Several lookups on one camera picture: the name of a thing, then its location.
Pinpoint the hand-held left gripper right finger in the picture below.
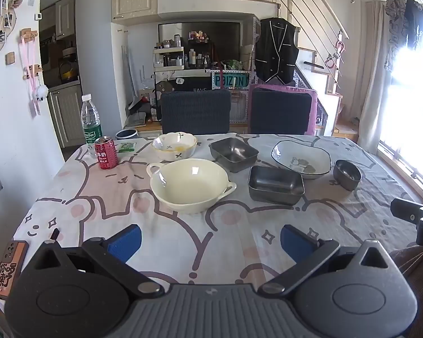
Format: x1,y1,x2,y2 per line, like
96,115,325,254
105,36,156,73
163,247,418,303
258,224,397,297

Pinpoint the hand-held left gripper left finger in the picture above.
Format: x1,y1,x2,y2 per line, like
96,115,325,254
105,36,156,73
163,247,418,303
30,224,166,297

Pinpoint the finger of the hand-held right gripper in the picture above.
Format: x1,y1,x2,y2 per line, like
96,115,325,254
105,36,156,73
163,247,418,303
391,197,423,223

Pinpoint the square steel container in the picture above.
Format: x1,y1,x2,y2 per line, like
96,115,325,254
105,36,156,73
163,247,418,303
247,165,305,206
208,137,259,174

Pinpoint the cream bowl with handles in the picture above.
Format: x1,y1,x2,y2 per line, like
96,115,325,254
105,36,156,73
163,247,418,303
146,158,237,215

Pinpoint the floral ceramic bowl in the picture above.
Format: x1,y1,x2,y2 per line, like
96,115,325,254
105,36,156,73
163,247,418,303
151,132,198,162

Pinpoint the small round steel bowl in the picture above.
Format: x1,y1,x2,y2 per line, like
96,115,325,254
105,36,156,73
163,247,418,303
333,159,362,192

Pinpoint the cartoon bear printed tablecloth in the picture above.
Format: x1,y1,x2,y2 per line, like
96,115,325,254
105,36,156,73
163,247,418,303
12,133,423,321

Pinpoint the red drink can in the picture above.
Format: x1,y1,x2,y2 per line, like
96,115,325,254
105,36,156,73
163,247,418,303
94,135,119,171

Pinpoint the phone in orange case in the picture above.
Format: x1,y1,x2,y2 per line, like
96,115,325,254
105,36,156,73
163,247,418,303
0,241,29,296

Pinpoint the clear plastic water bottle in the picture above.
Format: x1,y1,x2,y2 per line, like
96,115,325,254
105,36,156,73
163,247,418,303
80,94,103,148

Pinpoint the dark grey chair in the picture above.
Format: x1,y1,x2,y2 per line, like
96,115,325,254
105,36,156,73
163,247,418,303
161,89,232,136
250,88,314,136

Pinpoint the beige curtain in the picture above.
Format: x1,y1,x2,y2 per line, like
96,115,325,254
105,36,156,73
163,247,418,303
358,0,388,155

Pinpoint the cream kitchen base cabinet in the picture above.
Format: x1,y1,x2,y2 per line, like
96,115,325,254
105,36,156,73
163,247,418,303
47,84,83,148

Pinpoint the teal sign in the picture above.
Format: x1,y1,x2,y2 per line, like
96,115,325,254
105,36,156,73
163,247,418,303
213,74,250,89

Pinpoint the grey patterned hanging garment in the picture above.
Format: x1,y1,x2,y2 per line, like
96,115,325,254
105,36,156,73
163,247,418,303
384,0,407,71

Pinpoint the pink ribbon with plush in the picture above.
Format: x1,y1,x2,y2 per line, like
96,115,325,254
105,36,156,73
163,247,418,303
20,28,49,115

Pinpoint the white cosmetics organizer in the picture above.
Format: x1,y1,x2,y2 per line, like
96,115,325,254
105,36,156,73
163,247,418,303
153,46,186,71

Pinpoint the black hanging garment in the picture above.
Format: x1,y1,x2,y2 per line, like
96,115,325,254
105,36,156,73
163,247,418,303
404,0,423,50

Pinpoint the black vest with white trim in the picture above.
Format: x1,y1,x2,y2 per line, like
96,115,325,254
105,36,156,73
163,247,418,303
254,17,300,86

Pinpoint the stair railing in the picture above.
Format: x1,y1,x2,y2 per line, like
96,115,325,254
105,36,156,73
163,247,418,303
278,0,349,73

